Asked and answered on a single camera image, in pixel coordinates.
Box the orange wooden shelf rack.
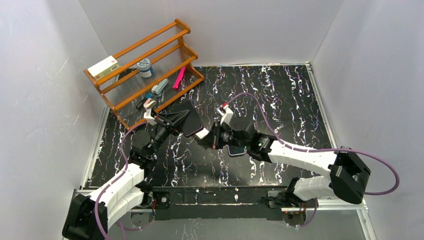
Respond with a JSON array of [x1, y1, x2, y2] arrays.
[[84, 18, 204, 130]]

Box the black phone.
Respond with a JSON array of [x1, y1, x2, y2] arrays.
[[168, 100, 204, 137]]

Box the blue white round jar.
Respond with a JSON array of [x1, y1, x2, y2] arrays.
[[136, 58, 154, 78]]

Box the white red small box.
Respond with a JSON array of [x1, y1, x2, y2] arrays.
[[194, 128, 209, 140]]

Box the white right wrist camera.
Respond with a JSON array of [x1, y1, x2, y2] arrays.
[[217, 103, 234, 129]]

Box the white cardboard box on shelf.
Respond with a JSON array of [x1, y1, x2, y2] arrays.
[[87, 55, 120, 81]]

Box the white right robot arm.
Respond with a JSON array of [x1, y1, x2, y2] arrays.
[[197, 122, 371, 205]]

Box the purple phone case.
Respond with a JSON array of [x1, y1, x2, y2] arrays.
[[226, 145, 248, 158]]

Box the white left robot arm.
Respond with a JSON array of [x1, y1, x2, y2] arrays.
[[62, 110, 190, 240]]

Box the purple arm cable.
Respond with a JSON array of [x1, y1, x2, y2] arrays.
[[225, 92, 401, 228], [94, 119, 150, 240]]

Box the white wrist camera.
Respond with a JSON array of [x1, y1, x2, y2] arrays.
[[217, 103, 234, 129], [143, 108, 157, 126]]

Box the black front base bar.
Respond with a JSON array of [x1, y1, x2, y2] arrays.
[[120, 186, 307, 222]]

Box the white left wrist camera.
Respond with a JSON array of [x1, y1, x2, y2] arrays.
[[143, 108, 157, 126]]

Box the black smartphone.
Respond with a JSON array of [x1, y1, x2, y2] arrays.
[[227, 145, 246, 156]]

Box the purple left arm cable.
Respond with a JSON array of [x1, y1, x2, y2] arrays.
[[94, 119, 150, 240]]

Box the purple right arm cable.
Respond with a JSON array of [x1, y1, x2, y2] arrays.
[[225, 92, 401, 228]]

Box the pink marker pen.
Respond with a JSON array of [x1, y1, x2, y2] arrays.
[[172, 66, 186, 90]]

